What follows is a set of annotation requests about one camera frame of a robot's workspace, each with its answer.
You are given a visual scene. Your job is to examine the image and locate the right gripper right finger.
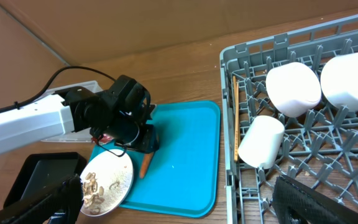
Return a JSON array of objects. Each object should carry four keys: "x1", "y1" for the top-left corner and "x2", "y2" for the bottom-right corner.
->
[{"x1": 272, "y1": 175, "x2": 358, "y2": 224}]

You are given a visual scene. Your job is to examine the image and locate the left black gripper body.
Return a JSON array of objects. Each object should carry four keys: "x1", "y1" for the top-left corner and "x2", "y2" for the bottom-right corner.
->
[{"x1": 101, "y1": 75, "x2": 160, "y2": 152}]

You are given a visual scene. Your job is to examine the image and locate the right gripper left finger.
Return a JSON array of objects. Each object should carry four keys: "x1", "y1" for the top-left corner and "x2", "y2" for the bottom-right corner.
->
[{"x1": 0, "y1": 174, "x2": 83, "y2": 224}]

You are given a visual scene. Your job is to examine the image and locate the pile of peanuts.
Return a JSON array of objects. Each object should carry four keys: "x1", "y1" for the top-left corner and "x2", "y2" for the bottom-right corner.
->
[{"x1": 82, "y1": 172, "x2": 104, "y2": 215}]

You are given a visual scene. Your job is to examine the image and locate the red snack wrapper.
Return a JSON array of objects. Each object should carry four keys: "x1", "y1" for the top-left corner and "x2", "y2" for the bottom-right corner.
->
[{"x1": 92, "y1": 134, "x2": 114, "y2": 145}]

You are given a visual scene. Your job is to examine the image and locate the large white plate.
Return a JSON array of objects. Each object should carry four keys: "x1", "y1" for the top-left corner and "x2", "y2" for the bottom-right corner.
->
[{"x1": 80, "y1": 149, "x2": 134, "y2": 217}]

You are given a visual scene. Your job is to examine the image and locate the orange carrot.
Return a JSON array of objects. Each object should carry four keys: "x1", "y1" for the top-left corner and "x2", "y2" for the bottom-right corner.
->
[{"x1": 139, "y1": 152, "x2": 154, "y2": 179}]

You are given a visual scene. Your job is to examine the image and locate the wooden chopstick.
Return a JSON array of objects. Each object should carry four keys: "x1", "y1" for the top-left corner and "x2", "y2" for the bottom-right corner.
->
[{"x1": 232, "y1": 76, "x2": 239, "y2": 162}]

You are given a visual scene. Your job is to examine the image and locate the pink bowl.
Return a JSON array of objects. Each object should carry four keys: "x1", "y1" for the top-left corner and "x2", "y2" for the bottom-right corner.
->
[{"x1": 265, "y1": 62, "x2": 321, "y2": 118}]

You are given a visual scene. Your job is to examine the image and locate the white bowl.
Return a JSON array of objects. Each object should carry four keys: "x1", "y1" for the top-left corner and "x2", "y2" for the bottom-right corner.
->
[{"x1": 320, "y1": 52, "x2": 358, "y2": 112}]

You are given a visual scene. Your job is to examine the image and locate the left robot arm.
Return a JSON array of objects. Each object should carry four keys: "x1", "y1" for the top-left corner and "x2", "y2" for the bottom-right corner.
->
[{"x1": 0, "y1": 75, "x2": 159, "y2": 154}]

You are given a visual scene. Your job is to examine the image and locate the black bin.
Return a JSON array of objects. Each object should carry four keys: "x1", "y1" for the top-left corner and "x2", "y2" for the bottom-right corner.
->
[{"x1": 3, "y1": 152, "x2": 87, "y2": 208}]

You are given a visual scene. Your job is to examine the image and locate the clear plastic bin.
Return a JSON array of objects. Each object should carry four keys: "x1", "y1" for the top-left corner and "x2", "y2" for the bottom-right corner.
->
[{"x1": 41, "y1": 80, "x2": 103, "y2": 143}]

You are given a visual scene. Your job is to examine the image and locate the grey dish rack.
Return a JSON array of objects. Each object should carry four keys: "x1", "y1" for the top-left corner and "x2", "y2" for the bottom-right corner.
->
[{"x1": 219, "y1": 14, "x2": 358, "y2": 223}]

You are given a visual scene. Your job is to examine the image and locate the white paper cup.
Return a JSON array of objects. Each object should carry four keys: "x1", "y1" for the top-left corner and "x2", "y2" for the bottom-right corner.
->
[{"x1": 238, "y1": 115, "x2": 285, "y2": 169}]

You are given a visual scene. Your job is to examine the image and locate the teal plastic tray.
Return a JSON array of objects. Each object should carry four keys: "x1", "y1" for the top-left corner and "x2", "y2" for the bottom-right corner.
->
[{"x1": 88, "y1": 100, "x2": 222, "y2": 218}]

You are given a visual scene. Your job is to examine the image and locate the brown cardboard sheet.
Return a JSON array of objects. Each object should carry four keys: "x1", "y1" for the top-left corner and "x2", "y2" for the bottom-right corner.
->
[{"x1": 0, "y1": 1, "x2": 358, "y2": 108}]

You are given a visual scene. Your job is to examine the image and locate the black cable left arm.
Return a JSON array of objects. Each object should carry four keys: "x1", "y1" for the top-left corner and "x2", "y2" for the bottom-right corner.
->
[{"x1": 0, "y1": 65, "x2": 117, "y2": 119}]

